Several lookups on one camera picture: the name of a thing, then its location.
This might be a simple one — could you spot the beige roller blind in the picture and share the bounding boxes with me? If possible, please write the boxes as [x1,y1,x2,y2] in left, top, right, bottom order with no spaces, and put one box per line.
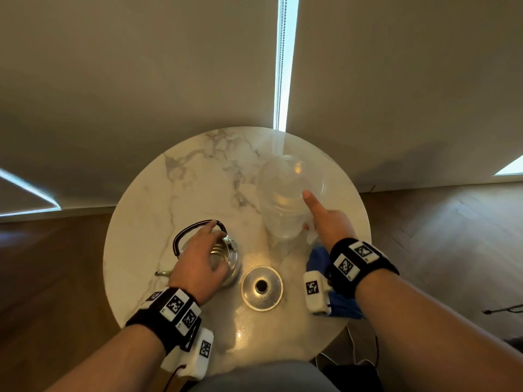
[285,0,523,192]
[0,0,280,213]

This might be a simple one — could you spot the person's right forearm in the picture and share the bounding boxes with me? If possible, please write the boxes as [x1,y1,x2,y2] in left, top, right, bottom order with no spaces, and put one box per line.
[354,268,523,392]

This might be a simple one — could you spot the person's left hand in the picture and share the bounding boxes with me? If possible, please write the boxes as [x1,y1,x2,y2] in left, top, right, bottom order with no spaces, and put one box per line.
[169,220,230,305]

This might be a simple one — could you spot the metal bead chain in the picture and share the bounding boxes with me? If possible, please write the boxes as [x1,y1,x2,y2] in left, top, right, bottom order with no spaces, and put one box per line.
[274,0,288,131]

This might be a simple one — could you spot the grey trousers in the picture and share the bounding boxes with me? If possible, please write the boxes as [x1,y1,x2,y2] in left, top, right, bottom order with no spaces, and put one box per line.
[191,360,340,392]

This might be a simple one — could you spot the steel kettle with black handle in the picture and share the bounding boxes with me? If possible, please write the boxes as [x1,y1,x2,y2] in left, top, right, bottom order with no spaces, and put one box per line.
[154,219,243,289]

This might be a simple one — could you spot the black wristband with markers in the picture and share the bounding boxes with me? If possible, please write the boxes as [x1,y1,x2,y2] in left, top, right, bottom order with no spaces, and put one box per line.
[125,286,203,356]
[325,238,400,299]

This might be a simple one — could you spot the black right wristband with markers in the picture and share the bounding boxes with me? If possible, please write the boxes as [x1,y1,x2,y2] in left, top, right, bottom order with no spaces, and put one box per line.
[325,238,400,299]

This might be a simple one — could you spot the black cable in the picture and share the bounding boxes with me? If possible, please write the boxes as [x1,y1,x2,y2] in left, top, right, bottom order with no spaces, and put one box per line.
[482,304,523,315]

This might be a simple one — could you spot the person's right hand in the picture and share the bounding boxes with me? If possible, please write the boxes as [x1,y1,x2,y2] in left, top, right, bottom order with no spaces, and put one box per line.
[302,190,358,255]

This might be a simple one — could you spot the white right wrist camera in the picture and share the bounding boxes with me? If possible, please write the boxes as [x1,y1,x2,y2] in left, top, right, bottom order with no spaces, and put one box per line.
[303,270,333,316]

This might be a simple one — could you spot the steel kettle lid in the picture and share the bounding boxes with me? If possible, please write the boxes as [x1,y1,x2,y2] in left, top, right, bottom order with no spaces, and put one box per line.
[240,265,284,312]

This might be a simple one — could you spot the black left wristband with markers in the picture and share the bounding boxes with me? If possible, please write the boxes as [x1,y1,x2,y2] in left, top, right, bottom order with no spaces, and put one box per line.
[125,286,203,356]

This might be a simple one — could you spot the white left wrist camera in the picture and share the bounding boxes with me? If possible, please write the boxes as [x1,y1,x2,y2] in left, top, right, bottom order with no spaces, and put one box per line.
[160,327,215,381]

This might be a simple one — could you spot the thin white cable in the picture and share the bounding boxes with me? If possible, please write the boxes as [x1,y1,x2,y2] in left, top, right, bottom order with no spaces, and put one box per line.
[316,326,379,366]

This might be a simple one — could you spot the blue cloth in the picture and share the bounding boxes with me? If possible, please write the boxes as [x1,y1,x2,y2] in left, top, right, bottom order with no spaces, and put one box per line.
[306,246,364,320]

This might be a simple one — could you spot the clear plastic pitcher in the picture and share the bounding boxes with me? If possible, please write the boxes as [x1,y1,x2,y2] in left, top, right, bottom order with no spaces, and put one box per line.
[256,154,328,241]

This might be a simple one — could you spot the red wrist camera cable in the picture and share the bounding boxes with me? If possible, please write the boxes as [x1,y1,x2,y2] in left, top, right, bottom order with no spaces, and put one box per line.
[163,364,187,392]

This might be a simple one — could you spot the person's left forearm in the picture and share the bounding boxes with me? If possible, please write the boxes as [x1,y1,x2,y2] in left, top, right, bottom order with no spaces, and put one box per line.
[44,324,166,392]

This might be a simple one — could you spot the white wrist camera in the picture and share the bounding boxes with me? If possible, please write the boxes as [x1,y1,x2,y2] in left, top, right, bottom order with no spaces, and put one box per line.
[160,327,215,381]
[303,270,333,316]

